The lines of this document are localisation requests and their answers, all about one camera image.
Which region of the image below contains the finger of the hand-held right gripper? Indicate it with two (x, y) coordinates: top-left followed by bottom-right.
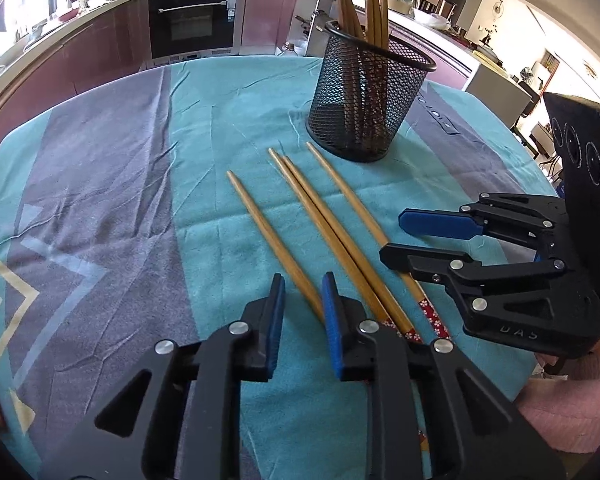
(399, 192), (568, 261)
(380, 242), (600, 360)

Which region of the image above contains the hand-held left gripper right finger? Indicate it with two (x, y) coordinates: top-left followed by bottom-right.
(321, 271), (566, 480)

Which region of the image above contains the teal and grey tablecloth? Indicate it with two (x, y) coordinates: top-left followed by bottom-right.
(0, 55), (563, 480)

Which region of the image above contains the pink fleece clothing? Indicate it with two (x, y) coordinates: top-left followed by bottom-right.
(522, 355), (600, 456)

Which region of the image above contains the patterned-end wooden chopstick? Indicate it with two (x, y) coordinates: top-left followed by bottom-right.
(267, 147), (396, 328)
(306, 141), (452, 339)
(226, 170), (327, 323)
(282, 155), (424, 344)

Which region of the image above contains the white plastic bag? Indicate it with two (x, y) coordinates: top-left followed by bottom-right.
(414, 7), (451, 28)

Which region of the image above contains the pink base cabinet run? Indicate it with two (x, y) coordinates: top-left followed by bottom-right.
(390, 20), (481, 93)
(0, 0), (148, 146)
(240, 0), (301, 53)

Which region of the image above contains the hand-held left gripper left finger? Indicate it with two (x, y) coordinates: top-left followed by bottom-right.
(40, 273), (287, 480)

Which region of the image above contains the black mesh utensil holder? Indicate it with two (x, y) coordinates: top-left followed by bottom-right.
(306, 20), (437, 163)

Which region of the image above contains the black built-in oven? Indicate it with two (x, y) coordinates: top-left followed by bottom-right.
(147, 0), (241, 61)

